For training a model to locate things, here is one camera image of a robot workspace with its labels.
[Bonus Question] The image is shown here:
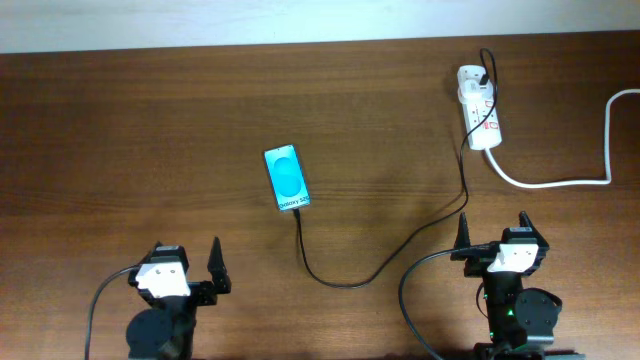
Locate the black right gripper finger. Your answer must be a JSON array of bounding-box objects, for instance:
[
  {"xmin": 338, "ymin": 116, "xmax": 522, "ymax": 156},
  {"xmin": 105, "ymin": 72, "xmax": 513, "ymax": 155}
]
[
  {"xmin": 518, "ymin": 211, "xmax": 534, "ymax": 229},
  {"xmin": 450, "ymin": 212, "xmax": 472, "ymax": 261}
]

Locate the blue Galaxy S25 smartphone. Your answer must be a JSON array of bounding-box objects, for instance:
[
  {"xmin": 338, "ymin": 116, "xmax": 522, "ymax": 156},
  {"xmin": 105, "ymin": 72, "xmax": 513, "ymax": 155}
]
[{"xmin": 264, "ymin": 144, "xmax": 311, "ymax": 212}]

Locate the black USB charging cable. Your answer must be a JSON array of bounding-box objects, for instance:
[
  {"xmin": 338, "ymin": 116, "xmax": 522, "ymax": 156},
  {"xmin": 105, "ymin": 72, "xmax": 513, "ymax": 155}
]
[{"xmin": 292, "ymin": 47, "xmax": 499, "ymax": 290}]

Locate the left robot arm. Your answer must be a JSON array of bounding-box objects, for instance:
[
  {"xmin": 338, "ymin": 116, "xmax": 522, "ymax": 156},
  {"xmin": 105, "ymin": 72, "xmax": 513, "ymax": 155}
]
[{"xmin": 126, "ymin": 238, "xmax": 232, "ymax": 360}]

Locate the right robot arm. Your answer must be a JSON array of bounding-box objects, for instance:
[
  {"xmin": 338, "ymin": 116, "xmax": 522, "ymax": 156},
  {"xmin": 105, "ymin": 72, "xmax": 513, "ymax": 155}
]
[{"xmin": 450, "ymin": 211, "xmax": 586, "ymax": 360}]

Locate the white USB charger adapter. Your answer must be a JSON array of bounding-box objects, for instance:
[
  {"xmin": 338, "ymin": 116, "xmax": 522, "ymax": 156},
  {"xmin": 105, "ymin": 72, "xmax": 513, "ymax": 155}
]
[{"xmin": 458, "ymin": 79, "xmax": 495, "ymax": 104}]

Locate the white power strip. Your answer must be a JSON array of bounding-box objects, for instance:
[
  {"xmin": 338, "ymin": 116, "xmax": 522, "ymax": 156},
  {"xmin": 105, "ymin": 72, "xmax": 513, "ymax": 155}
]
[{"xmin": 457, "ymin": 65, "xmax": 502, "ymax": 151}]

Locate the white power strip cord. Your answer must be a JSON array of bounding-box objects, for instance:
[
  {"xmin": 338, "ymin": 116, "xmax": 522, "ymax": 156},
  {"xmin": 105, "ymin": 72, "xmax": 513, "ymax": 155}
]
[{"xmin": 482, "ymin": 88, "xmax": 640, "ymax": 190}]

